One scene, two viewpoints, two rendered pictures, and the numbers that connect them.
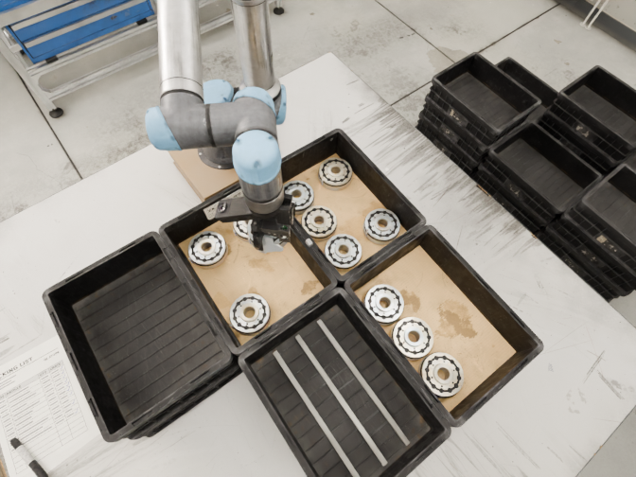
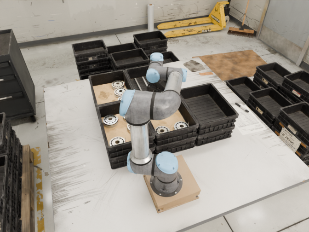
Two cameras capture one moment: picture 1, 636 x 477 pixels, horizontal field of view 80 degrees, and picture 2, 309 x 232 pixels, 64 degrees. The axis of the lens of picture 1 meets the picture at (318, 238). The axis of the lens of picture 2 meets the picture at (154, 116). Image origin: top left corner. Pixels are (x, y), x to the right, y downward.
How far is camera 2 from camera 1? 167 cm
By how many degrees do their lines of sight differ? 71
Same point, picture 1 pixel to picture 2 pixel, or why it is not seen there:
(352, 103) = (75, 214)
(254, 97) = (152, 68)
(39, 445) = (240, 110)
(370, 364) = not seen: hidden behind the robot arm
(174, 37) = (174, 78)
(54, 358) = (242, 128)
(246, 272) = (168, 120)
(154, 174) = (209, 194)
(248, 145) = (158, 55)
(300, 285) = not seen: hidden behind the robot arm
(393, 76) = not seen: outside the picture
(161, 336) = (200, 110)
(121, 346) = (213, 110)
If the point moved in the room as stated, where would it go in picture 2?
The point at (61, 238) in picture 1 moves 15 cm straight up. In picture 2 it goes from (253, 171) to (260, 156)
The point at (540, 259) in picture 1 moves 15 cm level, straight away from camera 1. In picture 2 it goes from (52, 117) to (32, 120)
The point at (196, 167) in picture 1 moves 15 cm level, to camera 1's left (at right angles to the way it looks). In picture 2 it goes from (184, 172) to (208, 180)
